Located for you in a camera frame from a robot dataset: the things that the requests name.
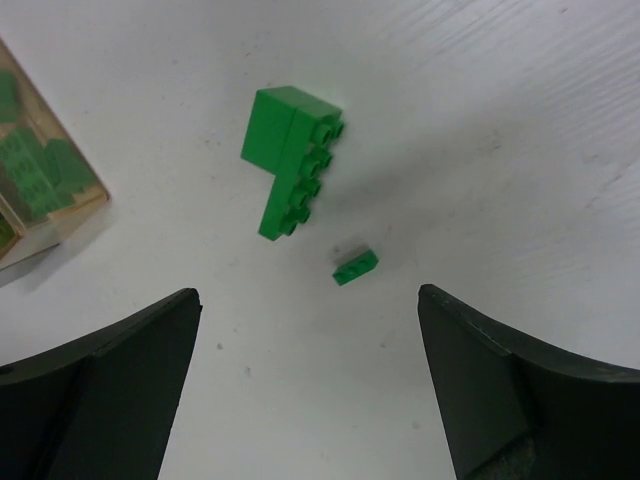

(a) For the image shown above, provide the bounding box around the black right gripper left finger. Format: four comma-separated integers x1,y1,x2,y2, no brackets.
1,288,202,479

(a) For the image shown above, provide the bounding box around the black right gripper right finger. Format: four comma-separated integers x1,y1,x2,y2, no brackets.
418,284,639,479

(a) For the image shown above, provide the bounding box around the green 2x4 lego brick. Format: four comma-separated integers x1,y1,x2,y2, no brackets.
1,127,74,223

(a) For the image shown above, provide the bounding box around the green lego brick stack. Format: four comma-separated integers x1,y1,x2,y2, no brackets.
241,86,345,241

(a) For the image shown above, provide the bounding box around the tiny green lego plate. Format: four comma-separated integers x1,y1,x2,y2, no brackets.
332,249,379,286

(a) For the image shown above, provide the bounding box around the amber transparent container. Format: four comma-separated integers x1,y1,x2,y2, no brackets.
1,43,110,284

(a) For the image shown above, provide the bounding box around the small green 1x3 brick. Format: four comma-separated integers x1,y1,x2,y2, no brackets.
44,139,96,194

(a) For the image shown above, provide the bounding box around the green hollow lego brick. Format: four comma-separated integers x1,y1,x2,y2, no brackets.
0,70,22,123

